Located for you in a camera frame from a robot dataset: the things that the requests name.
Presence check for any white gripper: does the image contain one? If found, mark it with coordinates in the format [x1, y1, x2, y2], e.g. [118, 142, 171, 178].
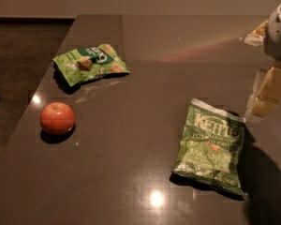
[244, 4, 281, 123]

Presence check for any red apple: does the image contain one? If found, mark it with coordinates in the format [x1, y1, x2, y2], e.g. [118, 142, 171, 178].
[40, 102, 75, 135]

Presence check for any green Kettle chips bag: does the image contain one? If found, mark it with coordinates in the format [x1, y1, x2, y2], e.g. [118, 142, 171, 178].
[172, 98, 246, 196]

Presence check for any green popcorn snack bag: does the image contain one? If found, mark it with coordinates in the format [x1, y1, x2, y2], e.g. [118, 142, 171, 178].
[53, 44, 129, 86]

